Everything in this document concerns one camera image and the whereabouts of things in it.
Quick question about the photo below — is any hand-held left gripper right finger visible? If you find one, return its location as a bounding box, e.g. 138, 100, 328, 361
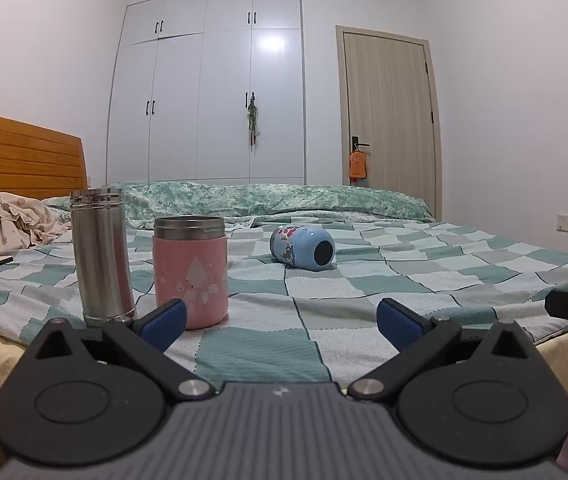
346, 297, 539, 402

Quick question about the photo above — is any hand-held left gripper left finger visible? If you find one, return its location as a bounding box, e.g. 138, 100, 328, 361
24, 298, 215, 403

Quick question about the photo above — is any blue printed cup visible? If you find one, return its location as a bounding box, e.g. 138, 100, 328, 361
270, 226, 337, 272

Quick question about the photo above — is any pink cup with steel rim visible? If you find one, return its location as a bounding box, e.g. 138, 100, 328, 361
152, 216, 229, 331

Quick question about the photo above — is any stainless steel cup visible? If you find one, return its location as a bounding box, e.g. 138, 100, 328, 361
70, 187, 136, 328

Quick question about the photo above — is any green checkered bed sheet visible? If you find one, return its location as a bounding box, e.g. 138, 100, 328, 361
0, 217, 568, 386

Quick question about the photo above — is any orange hanging toy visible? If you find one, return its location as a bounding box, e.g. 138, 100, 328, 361
348, 151, 369, 186

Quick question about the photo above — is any green floral quilt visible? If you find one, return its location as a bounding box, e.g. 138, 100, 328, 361
44, 181, 435, 231

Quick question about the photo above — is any crumpled floral cloth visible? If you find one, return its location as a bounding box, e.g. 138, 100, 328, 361
0, 191, 72, 256

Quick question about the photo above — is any light wooden door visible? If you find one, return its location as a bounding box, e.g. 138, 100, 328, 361
335, 25, 443, 221

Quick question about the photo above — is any wooden headboard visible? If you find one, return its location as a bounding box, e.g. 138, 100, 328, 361
0, 108, 88, 211

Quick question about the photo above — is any green hanging ornament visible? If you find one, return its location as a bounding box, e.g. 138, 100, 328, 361
245, 92, 261, 148

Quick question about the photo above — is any white wardrobe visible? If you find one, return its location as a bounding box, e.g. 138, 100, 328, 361
105, 0, 307, 186

